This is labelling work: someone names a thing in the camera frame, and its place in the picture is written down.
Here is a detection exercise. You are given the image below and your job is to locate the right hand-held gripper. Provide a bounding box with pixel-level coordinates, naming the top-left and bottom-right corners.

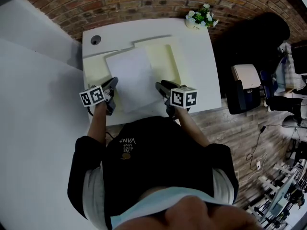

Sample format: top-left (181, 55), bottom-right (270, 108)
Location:
top-left (155, 80), bottom-right (198, 119)

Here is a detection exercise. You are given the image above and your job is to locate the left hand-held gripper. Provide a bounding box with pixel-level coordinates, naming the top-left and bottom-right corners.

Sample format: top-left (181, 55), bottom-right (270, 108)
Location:
top-left (79, 77), bottom-right (119, 116)

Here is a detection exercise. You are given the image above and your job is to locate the white cloth sheet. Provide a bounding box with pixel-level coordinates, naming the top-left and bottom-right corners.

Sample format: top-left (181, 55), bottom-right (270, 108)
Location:
top-left (105, 47), bottom-right (164, 115)

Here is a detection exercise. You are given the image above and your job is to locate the cream work mat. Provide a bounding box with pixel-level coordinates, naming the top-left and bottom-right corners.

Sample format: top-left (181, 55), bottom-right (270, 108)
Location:
top-left (83, 34), bottom-right (181, 100)

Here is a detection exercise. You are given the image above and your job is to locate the person's left forearm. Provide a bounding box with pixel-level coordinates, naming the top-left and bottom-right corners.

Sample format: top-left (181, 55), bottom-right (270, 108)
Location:
top-left (86, 103), bottom-right (113, 145)

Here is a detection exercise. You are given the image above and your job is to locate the person's right forearm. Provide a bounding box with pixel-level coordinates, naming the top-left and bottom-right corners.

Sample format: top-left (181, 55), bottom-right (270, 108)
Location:
top-left (176, 107), bottom-right (211, 149)

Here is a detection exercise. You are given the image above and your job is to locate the white pot with flowers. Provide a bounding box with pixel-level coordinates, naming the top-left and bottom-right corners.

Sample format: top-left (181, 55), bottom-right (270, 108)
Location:
top-left (186, 4), bottom-right (219, 30)

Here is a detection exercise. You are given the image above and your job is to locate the person's black t-shirt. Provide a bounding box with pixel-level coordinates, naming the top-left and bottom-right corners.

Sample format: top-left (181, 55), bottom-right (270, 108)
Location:
top-left (68, 115), bottom-right (239, 225)

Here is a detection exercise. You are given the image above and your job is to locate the blue chair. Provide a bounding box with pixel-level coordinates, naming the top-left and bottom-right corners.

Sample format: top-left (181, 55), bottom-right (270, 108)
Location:
top-left (260, 69), bottom-right (276, 102)

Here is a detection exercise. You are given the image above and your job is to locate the light blue face mask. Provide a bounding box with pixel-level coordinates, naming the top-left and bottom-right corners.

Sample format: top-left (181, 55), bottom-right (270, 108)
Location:
top-left (110, 187), bottom-right (231, 230)

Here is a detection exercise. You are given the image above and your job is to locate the light fabric bag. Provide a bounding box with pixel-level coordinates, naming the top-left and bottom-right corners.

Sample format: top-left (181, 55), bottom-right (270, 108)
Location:
top-left (275, 41), bottom-right (298, 92)

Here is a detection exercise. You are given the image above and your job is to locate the grey chair base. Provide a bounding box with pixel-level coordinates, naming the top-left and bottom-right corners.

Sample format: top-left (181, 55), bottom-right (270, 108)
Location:
top-left (282, 115), bottom-right (302, 129)

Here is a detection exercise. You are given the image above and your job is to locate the person's face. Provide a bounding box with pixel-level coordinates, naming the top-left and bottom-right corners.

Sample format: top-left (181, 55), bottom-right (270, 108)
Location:
top-left (115, 195), bottom-right (264, 230)

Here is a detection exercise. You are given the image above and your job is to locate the black monitor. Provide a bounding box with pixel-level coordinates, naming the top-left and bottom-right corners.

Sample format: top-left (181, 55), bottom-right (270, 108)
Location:
top-left (291, 46), bottom-right (307, 75)

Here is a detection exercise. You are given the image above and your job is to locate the white metal rack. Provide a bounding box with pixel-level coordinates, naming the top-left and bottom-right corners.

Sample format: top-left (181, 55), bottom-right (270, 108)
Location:
top-left (247, 157), bottom-right (307, 229)

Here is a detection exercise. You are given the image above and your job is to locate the grey panel machine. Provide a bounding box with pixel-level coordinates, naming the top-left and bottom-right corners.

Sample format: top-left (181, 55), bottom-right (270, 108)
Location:
top-left (259, 176), bottom-right (298, 222)

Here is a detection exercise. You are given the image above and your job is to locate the grey desk cable grommet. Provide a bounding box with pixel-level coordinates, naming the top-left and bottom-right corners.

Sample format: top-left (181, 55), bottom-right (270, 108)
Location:
top-left (90, 34), bottom-right (102, 46)

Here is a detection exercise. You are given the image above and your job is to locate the black floor cable with adapter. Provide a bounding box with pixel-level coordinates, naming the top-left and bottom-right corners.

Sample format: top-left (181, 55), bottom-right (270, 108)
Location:
top-left (246, 125), bottom-right (267, 171)

